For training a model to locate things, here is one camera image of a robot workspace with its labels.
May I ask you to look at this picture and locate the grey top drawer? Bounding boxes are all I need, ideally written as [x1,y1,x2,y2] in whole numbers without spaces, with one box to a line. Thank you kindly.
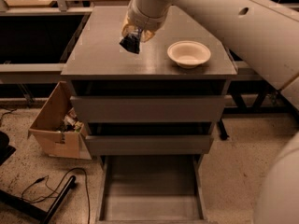
[70,96,224,123]

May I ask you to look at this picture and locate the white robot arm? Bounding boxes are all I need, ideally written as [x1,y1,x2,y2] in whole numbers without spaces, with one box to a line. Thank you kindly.
[121,0,299,224]

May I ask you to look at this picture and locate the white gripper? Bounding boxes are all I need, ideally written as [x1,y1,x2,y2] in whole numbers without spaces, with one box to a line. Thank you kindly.
[121,0,170,43]

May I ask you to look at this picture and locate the grey middle drawer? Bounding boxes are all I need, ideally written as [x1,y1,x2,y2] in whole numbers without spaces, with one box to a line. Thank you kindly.
[86,135,213,156]

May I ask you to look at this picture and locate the grey open bottom drawer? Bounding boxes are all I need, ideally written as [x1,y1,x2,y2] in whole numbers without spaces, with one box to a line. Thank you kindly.
[95,155,208,224]

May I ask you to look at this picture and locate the black stand leg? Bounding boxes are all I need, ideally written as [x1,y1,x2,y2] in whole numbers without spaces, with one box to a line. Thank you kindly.
[0,175,77,224]

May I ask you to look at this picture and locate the dark blue rxbar wrapper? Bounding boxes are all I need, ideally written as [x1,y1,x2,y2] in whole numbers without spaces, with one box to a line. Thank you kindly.
[120,33,141,54]

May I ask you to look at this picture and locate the black object at left edge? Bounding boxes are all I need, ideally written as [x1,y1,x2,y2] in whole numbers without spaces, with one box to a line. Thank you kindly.
[0,132,16,165]

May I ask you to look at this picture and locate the white paper bowl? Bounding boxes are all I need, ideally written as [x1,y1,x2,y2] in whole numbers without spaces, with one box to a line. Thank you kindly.
[167,40,211,69]

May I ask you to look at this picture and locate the brown cardboard box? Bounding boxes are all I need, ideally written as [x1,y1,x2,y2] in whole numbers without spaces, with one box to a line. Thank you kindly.
[28,82,91,160]

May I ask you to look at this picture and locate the grey left side bench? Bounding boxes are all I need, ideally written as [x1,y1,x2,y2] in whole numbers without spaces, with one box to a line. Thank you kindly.
[0,7,93,84]

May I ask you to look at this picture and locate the grey drawer cabinet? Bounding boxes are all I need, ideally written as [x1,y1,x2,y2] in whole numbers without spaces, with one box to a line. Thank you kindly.
[61,5,238,161]

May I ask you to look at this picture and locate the snack items in box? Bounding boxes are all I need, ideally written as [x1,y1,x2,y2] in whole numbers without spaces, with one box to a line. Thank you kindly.
[56,108,83,133]

